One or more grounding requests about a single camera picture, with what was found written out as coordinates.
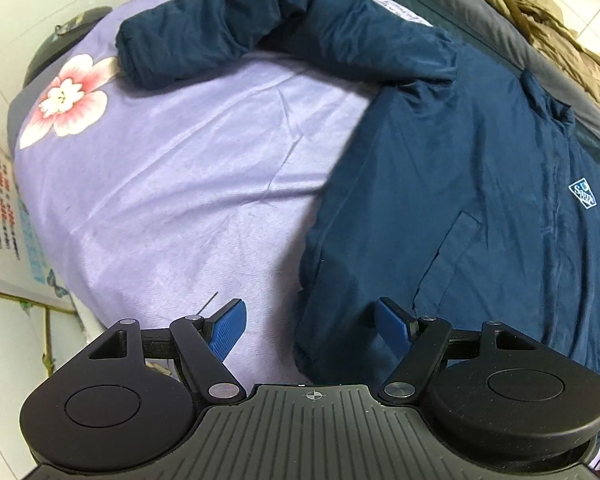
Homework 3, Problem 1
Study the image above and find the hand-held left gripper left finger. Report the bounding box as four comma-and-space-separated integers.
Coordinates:
87, 298, 247, 406

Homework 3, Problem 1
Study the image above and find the wall poster with chart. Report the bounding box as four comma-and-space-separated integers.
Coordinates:
0, 124, 77, 312

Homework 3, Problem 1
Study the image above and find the khaki jacket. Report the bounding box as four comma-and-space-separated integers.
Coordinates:
467, 0, 600, 128

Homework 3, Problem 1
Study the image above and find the navy blue jacket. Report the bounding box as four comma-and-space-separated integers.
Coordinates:
116, 0, 600, 392

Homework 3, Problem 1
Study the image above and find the dark round object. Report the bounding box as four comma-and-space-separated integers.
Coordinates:
24, 7, 114, 87

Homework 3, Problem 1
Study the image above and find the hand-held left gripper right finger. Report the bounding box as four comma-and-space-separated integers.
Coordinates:
374, 296, 524, 405

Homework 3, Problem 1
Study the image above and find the purple floral bedsheet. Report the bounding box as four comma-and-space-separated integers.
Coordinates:
7, 0, 433, 387

